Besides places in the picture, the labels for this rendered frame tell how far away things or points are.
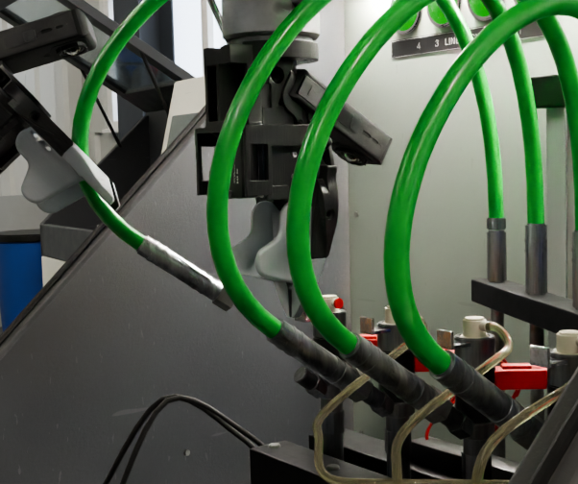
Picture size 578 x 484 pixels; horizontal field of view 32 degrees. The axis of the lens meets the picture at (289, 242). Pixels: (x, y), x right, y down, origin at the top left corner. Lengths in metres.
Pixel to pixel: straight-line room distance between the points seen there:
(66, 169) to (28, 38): 0.12
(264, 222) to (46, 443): 0.38
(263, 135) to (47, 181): 0.20
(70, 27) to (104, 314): 0.33
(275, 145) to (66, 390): 0.42
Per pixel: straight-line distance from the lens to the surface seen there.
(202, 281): 0.86
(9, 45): 0.88
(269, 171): 0.73
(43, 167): 0.84
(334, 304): 0.81
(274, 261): 0.76
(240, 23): 0.76
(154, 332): 1.09
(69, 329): 1.05
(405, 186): 0.53
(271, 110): 0.76
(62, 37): 0.87
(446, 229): 1.11
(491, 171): 0.94
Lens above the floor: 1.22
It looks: 5 degrees down
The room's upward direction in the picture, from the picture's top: 2 degrees counter-clockwise
